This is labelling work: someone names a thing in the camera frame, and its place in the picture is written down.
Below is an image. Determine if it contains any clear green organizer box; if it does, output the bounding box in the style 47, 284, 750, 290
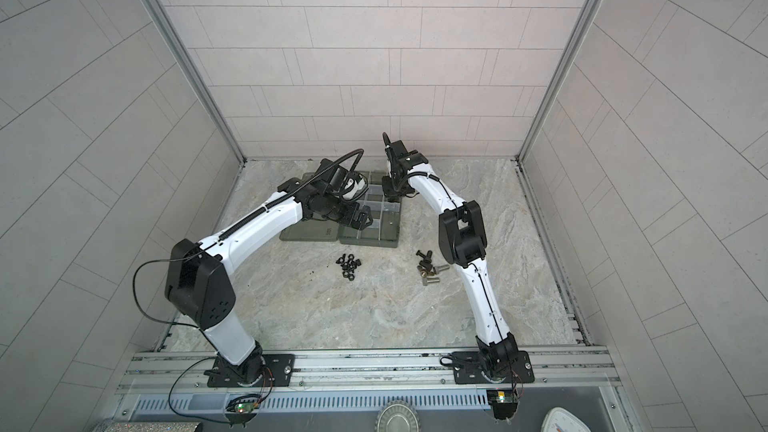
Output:
279, 169, 404, 249

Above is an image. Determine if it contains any black hex bolt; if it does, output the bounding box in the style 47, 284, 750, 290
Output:
416, 250, 433, 263

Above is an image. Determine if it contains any silver hex bolt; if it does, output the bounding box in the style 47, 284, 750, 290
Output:
418, 264, 451, 286

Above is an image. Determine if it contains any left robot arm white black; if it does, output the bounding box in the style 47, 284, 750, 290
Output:
165, 149, 373, 386

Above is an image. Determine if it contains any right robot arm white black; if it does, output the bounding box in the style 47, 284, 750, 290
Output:
382, 133, 534, 384

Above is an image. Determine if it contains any round metal dish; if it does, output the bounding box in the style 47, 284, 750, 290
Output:
374, 400, 421, 432

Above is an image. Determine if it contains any left circuit board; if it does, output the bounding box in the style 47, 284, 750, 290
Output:
225, 394, 262, 414

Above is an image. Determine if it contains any circuit board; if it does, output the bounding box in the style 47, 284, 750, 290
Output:
486, 389, 519, 420
225, 394, 262, 414

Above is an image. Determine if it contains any right circuit board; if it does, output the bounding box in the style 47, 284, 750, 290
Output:
486, 389, 519, 420

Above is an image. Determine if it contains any glittery grey roll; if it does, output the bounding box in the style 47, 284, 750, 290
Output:
90, 420, 204, 432

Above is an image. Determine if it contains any white scale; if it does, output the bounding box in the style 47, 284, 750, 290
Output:
540, 407, 591, 432

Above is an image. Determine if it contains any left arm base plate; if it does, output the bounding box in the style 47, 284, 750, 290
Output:
204, 354, 296, 388

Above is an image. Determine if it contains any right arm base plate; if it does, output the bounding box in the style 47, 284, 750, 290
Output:
440, 350, 535, 385

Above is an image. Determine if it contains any left black cable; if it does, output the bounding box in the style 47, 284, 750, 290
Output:
131, 257, 202, 331

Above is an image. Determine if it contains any aluminium mounting rail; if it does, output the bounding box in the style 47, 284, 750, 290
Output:
116, 345, 621, 394

